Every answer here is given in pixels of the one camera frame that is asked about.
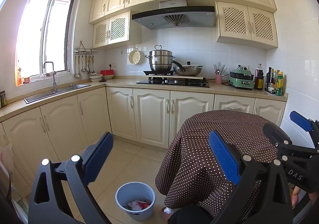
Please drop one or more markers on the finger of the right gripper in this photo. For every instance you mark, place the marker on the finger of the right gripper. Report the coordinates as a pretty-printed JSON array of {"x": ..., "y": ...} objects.
[{"x": 302, "y": 122}]

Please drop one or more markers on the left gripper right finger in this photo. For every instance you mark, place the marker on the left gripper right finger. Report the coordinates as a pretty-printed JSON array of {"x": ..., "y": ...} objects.
[{"x": 229, "y": 158}]

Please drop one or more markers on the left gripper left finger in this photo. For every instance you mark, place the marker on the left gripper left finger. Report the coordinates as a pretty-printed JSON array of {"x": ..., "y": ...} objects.
[{"x": 95, "y": 156}]

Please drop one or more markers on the blue trash bin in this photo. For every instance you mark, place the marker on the blue trash bin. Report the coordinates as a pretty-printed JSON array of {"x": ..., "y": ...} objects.
[{"x": 137, "y": 199}]

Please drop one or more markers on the person's right hand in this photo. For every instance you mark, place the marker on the person's right hand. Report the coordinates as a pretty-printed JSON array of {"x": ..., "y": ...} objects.
[{"x": 294, "y": 197}]

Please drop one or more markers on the brown dotted tablecloth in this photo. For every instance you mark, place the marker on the brown dotted tablecloth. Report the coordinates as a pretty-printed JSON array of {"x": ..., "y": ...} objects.
[{"x": 190, "y": 172}]

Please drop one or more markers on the cream lower cabinets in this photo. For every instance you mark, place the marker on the cream lower cabinets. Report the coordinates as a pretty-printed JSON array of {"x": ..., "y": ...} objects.
[{"x": 57, "y": 125}]

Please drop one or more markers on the cream cabinets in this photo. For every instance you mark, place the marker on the cream cabinets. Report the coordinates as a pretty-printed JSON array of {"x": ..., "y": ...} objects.
[
  {"x": 242, "y": 22},
  {"x": 57, "y": 125}
]

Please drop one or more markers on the green oil bottle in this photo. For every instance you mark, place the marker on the green oil bottle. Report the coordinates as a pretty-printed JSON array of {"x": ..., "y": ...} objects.
[{"x": 279, "y": 84}]

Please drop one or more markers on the dark sauce bottles group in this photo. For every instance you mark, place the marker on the dark sauce bottles group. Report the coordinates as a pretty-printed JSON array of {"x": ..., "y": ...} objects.
[{"x": 270, "y": 81}]

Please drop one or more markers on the dark soy sauce bottle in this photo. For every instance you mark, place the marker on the dark soy sauce bottle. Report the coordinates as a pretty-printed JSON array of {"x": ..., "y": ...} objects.
[{"x": 259, "y": 78}]

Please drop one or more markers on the green electric cooker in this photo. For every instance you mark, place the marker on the green electric cooker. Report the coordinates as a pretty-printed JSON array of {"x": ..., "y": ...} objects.
[{"x": 241, "y": 78}]

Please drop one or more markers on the black gas stove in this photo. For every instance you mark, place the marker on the black gas stove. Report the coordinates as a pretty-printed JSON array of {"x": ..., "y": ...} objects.
[{"x": 170, "y": 78}]

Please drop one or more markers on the pink utensil holder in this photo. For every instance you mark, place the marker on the pink utensil holder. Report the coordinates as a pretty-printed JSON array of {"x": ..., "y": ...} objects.
[{"x": 218, "y": 79}]

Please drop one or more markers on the chrome faucet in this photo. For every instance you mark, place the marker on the chrome faucet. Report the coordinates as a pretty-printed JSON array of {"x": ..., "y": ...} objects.
[{"x": 51, "y": 74}]

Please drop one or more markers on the red container on bowls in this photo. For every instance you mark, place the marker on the red container on bowls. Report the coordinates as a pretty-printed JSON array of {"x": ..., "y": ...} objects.
[{"x": 107, "y": 72}]

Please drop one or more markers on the steel sink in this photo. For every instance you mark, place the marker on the steel sink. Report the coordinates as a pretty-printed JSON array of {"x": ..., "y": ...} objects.
[{"x": 52, "y": 93}]

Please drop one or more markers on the steel wok pan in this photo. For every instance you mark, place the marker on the steel wok pan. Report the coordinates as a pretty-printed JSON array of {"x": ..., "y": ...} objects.
[{"x": 187, "y": 70}]

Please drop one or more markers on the hanging utensil rack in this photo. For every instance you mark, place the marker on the hanging utensil rack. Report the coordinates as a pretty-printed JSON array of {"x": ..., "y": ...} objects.
[{"x": 84, "y": 61}]

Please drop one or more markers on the round cream steamer tray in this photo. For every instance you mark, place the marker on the round cream steamer tray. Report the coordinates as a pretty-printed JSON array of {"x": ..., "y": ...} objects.
[{"x": 136, "y": 56}]

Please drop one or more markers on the stainless steamer pot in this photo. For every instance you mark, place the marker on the stainless steamer pot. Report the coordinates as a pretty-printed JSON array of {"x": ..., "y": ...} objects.
[{"x": 160, "y": 59}]

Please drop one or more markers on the cream upper cabinets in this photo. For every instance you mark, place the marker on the cream upper cabinets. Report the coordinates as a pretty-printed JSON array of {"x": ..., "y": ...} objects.
[{"x": 242, "y": 22}]

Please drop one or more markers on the window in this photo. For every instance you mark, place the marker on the window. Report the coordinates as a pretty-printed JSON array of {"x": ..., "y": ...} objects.
[{"x": 42, "y": 45}]

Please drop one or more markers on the range hood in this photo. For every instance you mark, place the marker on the range hood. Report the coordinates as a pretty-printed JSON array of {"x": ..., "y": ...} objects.
[{"x": 175, "y": 15}]

